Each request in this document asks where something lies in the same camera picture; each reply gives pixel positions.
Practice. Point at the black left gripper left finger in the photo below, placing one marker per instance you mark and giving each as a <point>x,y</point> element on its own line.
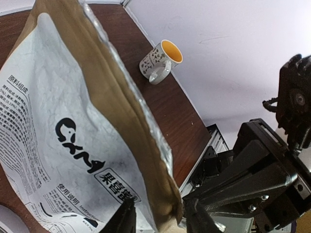
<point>124,220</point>

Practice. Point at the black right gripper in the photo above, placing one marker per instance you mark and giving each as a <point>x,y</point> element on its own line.
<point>266,180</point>

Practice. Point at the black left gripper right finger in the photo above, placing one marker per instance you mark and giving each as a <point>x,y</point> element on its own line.
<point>197,219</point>

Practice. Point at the dog food bag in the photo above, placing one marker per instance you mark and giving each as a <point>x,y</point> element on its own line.
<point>77,138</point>

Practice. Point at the grey double pet feeder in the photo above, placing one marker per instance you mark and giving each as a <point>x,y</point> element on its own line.
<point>11,222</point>

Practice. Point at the patterned mug yellow inside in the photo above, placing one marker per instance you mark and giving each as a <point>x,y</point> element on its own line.
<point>160,61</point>

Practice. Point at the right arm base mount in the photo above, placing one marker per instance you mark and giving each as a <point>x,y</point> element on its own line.
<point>214,161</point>

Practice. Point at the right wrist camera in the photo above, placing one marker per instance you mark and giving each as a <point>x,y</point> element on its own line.
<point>292,106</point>

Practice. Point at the right aluminium frame post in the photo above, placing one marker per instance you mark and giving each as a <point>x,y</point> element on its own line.
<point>125,3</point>

